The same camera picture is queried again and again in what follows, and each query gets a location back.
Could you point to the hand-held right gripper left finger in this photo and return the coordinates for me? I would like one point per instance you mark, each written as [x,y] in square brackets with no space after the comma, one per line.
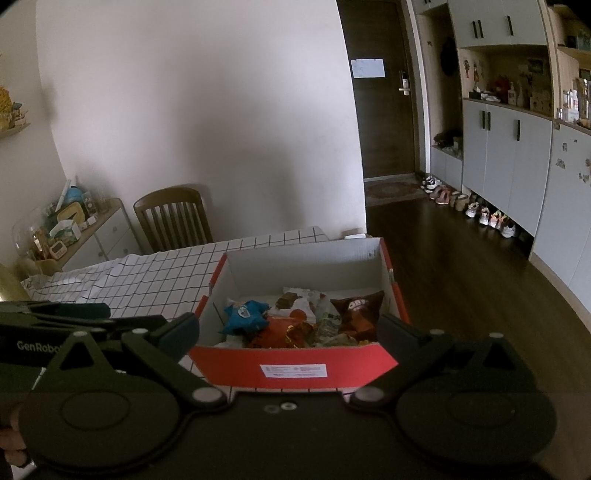
[187,330]

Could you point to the yellow ornament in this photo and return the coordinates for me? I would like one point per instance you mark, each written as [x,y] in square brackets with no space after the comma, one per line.
[4,108]

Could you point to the group of shelf ornaments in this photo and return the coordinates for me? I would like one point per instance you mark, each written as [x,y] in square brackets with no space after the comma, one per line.
[501,87]

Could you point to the red cardboard box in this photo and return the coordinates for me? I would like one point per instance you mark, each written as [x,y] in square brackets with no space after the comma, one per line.
[221,360]

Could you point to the group of glass jars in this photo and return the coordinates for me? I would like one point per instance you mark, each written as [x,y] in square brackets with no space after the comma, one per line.
[572,104]

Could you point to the dark entrance door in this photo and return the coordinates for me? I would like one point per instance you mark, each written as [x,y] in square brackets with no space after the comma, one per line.
[378,115]

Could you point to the person's left hand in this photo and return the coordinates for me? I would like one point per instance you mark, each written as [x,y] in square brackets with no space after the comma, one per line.
[9,443]

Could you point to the red orange snack packet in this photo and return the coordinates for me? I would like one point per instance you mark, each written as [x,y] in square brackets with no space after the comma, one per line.
[277,334]

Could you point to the patterned door mat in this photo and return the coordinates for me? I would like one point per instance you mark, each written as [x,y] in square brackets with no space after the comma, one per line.
[392,191]

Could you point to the small white clock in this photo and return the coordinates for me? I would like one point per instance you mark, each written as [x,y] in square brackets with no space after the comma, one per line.
[58,250]

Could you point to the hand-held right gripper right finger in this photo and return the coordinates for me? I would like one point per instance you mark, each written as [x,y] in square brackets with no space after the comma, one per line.
[390,332]

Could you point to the red yellow white snack packet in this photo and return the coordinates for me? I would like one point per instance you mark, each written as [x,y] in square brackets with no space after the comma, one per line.
[304,308]

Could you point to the checked tablecloth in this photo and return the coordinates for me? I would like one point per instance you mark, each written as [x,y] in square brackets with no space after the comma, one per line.
[161,277]

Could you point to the white paper note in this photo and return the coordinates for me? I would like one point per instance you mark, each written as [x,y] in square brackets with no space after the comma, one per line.
[367,68]

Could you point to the long beige snack packet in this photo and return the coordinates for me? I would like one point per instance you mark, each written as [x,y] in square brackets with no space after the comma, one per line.
[344,340]

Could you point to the white green snack packet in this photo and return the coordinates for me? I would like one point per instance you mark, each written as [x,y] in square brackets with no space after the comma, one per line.
[328,318]

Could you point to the white drawer side cabinet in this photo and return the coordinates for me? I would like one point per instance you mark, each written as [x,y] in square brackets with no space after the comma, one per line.
[111,235]

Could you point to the row of shoes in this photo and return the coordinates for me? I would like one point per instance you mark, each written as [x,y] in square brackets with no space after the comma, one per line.
[485,216]

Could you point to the small brown snack packet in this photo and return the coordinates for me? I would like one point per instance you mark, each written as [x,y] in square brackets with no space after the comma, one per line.
[287,301]

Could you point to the grey built-in cabinet unit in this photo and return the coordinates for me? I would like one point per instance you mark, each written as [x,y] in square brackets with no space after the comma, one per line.
[498,152]

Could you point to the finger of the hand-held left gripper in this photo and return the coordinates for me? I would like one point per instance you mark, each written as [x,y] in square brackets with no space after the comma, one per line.
[124,325]
[69,311]

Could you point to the white plastic snack packet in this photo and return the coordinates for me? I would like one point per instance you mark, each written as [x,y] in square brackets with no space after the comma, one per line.
[231,342]

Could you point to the group of cabinet door stickers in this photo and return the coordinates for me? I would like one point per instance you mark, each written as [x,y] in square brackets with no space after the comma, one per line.
[561,162]

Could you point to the blue yellow snack packet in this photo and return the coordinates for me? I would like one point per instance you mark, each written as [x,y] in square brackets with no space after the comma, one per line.
[244,318]

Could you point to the yellow round object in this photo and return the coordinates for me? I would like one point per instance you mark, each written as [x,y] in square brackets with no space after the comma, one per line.
[11,286]

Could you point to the blue desk toy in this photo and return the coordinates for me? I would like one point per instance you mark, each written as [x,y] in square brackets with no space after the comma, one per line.
[76,198]

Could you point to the wooden chair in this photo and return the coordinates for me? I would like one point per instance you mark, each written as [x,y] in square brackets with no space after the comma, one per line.
[168,198]

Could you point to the green white tissue box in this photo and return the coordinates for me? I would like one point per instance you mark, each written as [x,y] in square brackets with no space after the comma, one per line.
[64,230]

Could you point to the dark hanging hat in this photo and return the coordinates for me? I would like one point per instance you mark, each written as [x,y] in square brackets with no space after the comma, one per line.
[448,55]

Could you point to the brown clutter heap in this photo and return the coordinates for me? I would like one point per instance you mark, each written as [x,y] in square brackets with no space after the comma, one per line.
[448,138]

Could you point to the dark red chips packet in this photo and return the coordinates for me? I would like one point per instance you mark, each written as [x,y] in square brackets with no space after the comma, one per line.
[358,311]

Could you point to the wooden wall shelf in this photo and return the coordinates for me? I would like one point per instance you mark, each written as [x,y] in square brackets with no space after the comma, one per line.
[18,130]

